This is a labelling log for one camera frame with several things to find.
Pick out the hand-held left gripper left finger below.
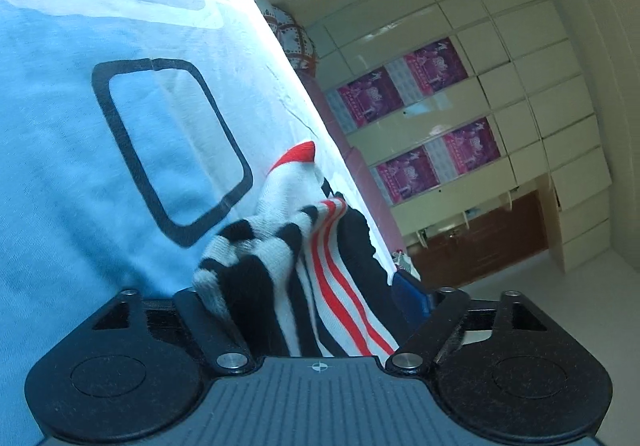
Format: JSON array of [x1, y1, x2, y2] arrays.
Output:
[[90, 287, 254, 373]]

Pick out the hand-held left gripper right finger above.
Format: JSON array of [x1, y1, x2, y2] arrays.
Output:
[[387, 272, 547, 372]]

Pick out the striped knit sweater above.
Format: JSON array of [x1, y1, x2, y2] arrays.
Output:
[[192, 141, 427, 358]]

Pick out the red and white clothes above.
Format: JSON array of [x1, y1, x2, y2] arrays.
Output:
[[393, 250, 419, 277]]

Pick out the brown wooden door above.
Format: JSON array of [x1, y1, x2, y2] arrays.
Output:
[[400, 190, 549, 290]]

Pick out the white corner shelf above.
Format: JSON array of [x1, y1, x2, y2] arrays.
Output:
[[407, 186, 524, 250]]

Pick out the light blue patterned blanket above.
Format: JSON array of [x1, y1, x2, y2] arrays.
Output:
[[0, 0, 398, 429]]

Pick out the cream built-in wardrobe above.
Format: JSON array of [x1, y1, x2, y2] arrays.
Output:
[[304, 0, 615, 277]]

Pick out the patterned pillow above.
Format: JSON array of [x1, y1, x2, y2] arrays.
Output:
[[244, 0, 318, 73]]

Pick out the purple wall poster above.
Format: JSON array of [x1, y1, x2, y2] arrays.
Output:
[[424, 118, 502, 185], [370, 147, 442, 205], [327, 68, 404, 132], [385, 38, 470, 105]]

